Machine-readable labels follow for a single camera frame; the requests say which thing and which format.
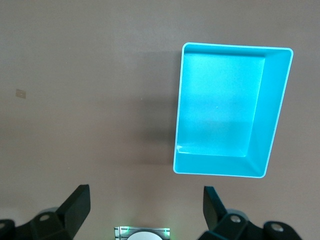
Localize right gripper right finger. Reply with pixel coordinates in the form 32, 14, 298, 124
201, 185, 303, 240

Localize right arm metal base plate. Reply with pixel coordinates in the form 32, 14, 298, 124
114, 226, 171, 240

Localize turquoise plastic bin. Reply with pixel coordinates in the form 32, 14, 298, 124
171, 41, 294, 178

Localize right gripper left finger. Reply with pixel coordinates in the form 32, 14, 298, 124
0, 184, 91, 240

